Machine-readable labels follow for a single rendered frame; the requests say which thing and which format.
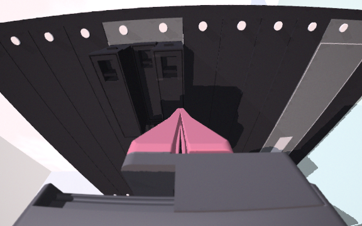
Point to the black server rack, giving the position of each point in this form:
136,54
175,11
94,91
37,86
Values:
267,78

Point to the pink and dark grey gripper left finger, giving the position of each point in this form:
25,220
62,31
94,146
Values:
162,138

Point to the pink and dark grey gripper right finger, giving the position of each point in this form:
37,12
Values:
199,138

